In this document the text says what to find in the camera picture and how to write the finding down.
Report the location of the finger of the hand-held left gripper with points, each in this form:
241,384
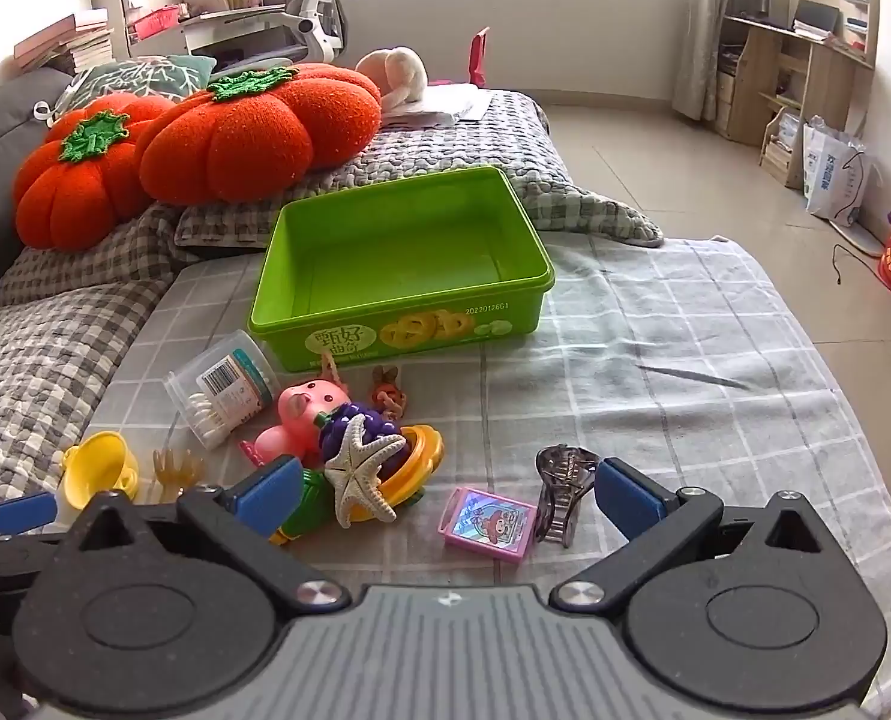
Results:
18,514

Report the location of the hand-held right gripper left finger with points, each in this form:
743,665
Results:
269,493

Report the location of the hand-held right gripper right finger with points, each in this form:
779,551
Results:
629,501

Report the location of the green plastic toy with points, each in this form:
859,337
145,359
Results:
314,499

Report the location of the dark hair claw clip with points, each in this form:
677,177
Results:
561,487

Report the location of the beige starfish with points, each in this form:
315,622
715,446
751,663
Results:
355,474

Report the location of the pink pig toy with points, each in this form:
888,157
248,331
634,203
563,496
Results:
299,406

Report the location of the yellow toy cup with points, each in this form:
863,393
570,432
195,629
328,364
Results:
96,465

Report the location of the amber hand-shaped toy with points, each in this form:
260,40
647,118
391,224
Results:
175,476

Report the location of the purple grapes toy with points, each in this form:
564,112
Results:
348,429

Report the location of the clear cotton swab jar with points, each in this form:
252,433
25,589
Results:
220,390

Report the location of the pink card box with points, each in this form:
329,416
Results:
486,523

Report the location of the green plastic box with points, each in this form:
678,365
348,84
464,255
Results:
385,270

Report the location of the white grey checked blanket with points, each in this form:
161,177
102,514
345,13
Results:
678,360

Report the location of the grey checked sofa cover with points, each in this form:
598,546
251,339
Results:
40,345

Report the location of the small orange pumpkin cushion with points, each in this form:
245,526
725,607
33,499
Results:
78,180

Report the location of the large orange pumpkin cushion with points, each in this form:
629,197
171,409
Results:
258,135

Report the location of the grey quilted blanket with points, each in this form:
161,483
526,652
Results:
490,142

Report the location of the white shopping bag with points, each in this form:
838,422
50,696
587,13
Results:
831,172

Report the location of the white papers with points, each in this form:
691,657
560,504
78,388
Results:
445,101

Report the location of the teal leaf pattern pillow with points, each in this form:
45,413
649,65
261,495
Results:
138,82

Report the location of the pink white plush bunny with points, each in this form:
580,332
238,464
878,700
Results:
400,75

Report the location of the white desk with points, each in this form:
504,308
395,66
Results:
228,26

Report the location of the pink plastic chair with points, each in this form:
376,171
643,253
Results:
479,56

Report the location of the wooden shelf desk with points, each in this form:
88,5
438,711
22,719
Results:
790,60

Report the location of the stack of books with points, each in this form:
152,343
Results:
70,41

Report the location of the beige curtain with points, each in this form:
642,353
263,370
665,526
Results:
704,22

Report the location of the pink basket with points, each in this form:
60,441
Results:
154,22

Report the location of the white grey office chair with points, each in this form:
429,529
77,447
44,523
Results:
318,7

